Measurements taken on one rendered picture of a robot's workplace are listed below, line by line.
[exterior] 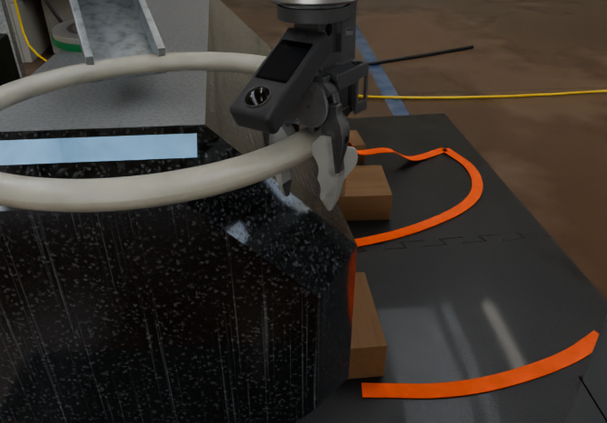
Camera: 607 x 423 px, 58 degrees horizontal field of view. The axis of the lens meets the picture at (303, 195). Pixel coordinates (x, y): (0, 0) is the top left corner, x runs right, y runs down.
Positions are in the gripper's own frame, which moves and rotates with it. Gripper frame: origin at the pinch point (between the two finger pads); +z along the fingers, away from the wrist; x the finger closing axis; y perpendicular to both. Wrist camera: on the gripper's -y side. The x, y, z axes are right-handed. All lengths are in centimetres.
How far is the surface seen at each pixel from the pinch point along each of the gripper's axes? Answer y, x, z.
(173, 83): 21.3, 44.1, 0.2
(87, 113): 3.9, 45.3, 0.8
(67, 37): 22, 77, -4
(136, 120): 6.7, 36.7, 1.1
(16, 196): -23.5, 14.1, -6.1
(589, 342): 101, -28, 85
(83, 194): -20.4, 8.7, -6.5
